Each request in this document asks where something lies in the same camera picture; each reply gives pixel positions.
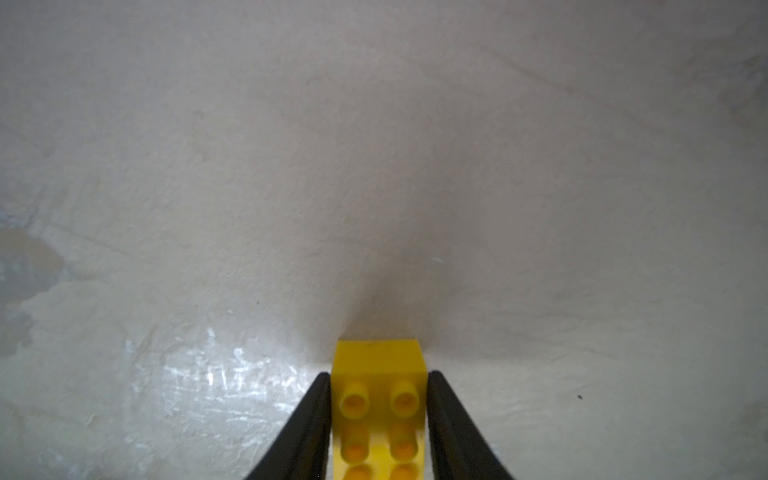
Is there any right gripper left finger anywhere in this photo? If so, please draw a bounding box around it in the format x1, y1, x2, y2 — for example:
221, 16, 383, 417
246, 372, 332, 480

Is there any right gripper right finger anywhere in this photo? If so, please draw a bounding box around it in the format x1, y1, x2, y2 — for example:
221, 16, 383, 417
426, 370, 514, 480

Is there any yellow lego brick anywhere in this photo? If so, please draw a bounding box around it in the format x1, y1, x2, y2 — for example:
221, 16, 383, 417
331, 339, 428, 480

